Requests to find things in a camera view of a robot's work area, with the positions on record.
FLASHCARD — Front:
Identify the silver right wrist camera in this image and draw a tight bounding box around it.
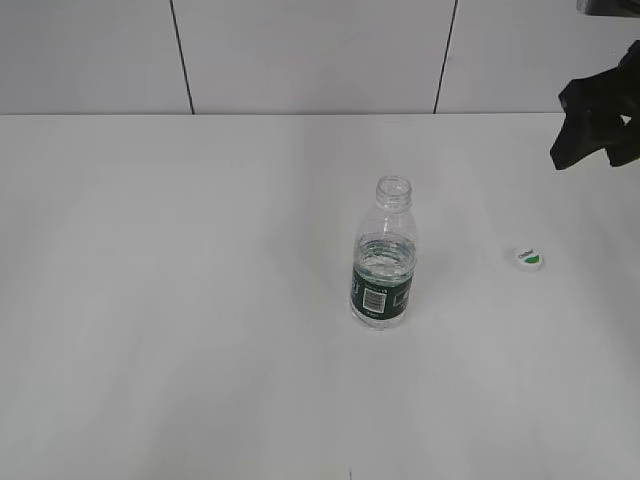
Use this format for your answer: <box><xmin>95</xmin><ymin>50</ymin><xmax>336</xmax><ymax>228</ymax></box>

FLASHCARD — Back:
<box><xmin>576</xmin><ymin>0</ymin><xmax>640</xmax><ymax>18</ymax></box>

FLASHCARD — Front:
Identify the white green bottle cap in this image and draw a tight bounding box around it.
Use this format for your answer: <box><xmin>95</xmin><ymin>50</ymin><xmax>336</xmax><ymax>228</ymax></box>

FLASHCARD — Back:
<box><xmin>512</xmin><ymin>248</ymin><xmax>544</xmax><ymax>273</ymax></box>

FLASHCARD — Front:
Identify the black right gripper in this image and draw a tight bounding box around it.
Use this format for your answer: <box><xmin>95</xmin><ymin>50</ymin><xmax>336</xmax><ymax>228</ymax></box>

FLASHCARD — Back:
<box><xmin>550</xmin><ymin>40</ymin><xmax>640</xmax><ymax>170</ymax></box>

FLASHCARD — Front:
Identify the clear Cestbon water bottle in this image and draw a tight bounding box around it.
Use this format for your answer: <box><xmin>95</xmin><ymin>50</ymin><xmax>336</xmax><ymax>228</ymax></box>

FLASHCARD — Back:
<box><xmin>350</xmin><ymin>176</ymin><xmax>417</xmax><ymax>330</ymax></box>

